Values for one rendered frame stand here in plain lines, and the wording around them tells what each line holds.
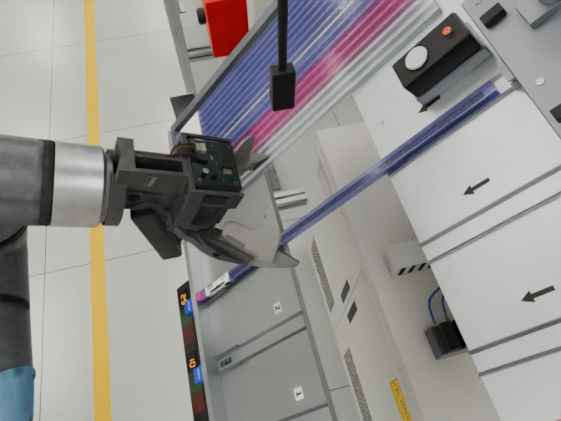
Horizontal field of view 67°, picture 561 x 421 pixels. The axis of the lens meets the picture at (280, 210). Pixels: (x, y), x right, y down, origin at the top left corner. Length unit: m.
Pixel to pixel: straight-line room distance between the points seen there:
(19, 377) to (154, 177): 0.19
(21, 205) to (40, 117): 1.77
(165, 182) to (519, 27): 0.32
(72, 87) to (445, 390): 1.93
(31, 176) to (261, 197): 0.35
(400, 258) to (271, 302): 0.31
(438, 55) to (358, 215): 0.50
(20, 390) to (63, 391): 1.13
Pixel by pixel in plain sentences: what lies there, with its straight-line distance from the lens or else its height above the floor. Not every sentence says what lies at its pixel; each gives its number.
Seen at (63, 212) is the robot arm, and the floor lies 1.09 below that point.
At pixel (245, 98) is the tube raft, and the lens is 0.73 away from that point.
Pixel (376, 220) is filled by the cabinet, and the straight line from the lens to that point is 0.91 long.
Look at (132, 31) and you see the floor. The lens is 2.43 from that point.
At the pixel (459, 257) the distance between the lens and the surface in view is 0.45.
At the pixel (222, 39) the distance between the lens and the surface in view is 1.18.
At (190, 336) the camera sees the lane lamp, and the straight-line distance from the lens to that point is 0.77.
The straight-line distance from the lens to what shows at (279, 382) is 0.59.
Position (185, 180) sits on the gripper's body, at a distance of 0.40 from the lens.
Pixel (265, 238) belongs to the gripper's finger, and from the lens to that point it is 0.43.
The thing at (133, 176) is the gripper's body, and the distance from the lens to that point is 0.39.
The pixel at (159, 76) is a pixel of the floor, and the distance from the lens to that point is 2.15.
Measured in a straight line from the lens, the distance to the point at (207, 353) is 0.69.
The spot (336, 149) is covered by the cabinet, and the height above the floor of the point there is 0.62.
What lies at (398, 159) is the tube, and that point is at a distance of 0.49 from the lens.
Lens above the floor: 1.39
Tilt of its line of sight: 60 degrees down
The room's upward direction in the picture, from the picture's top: straight up
